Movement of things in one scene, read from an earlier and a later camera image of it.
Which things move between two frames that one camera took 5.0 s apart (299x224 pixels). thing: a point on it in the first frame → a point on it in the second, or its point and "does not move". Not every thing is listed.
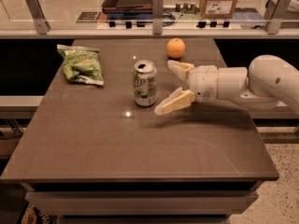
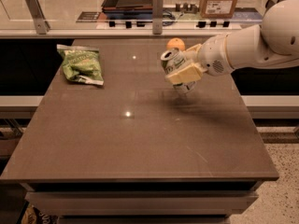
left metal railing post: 40,21 does not move
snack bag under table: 34,215 does not move
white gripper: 203,83 → 212,57
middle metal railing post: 158,12 does not move
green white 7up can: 145,80 → 172,59
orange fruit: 176,48 does not move
